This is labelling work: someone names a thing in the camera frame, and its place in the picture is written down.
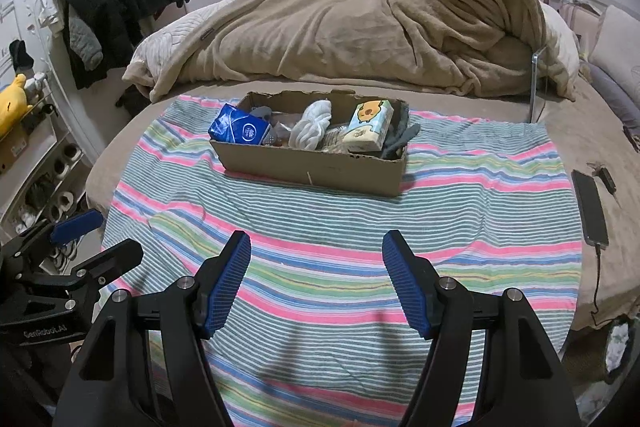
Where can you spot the black hanging sock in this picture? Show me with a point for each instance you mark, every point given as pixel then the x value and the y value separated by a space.
pixel 21 54

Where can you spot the pack of cotton swabs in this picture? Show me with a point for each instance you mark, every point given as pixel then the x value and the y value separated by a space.
pixel 334 139

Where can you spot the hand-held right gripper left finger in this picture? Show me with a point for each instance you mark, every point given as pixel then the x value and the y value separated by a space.
pixel 225 287

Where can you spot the clear plastic bag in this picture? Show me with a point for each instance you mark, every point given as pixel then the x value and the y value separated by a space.
pixel 282 129

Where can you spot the beige fleece blanket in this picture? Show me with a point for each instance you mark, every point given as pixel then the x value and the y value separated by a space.
pixel 360 22

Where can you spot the black smartphone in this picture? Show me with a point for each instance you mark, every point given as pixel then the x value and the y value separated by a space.
pixel 590 209

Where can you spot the cartoon print tissue pack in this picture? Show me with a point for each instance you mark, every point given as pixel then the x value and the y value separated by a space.
pixel 367 124

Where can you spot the purple grey pillow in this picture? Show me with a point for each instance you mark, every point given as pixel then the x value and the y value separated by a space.
pixel 612 97

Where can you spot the blue tissue pack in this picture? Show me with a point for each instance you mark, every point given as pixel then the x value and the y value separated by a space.
pixel 240 127

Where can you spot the white sock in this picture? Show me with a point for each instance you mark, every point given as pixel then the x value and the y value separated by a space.
pixel 312 122

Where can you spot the clear acrylic stand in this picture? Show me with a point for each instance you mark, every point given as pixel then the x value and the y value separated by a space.
pixel 536 84

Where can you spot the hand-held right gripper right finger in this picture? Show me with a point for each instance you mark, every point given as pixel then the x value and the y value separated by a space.
pixel 407 287

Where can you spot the bed with taupe sheet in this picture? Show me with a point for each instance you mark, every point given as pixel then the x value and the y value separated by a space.
pixel 570 147

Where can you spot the shoe rack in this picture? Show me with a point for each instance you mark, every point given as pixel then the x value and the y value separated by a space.
pixel 45 177

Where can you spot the striped multicolour cloth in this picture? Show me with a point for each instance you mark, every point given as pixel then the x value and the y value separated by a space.
pixel 475 227

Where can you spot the brown cardboard box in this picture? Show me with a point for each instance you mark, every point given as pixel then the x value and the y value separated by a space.
pixel 320 167

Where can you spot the white quilted duvet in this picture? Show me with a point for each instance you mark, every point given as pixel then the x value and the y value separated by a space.
pixel 160 47

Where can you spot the light grey pillow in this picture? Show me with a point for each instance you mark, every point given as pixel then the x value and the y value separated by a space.
pixel 620 52

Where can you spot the yellow plush toy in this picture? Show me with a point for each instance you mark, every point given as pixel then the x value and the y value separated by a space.
pixel 12 104

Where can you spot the grey quilted garment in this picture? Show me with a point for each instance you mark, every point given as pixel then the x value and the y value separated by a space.
pixel 85 42

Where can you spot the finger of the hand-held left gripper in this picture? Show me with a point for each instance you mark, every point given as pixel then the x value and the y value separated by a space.
pixel 77 226
pixel 110 259

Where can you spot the grey knitted sock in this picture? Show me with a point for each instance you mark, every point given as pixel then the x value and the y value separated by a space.
pixel 400 132

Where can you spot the black trash bin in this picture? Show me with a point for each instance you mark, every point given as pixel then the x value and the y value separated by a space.
pixel 617 347

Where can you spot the bunch of keys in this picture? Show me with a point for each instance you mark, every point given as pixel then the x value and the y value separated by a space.
pixel 606 177

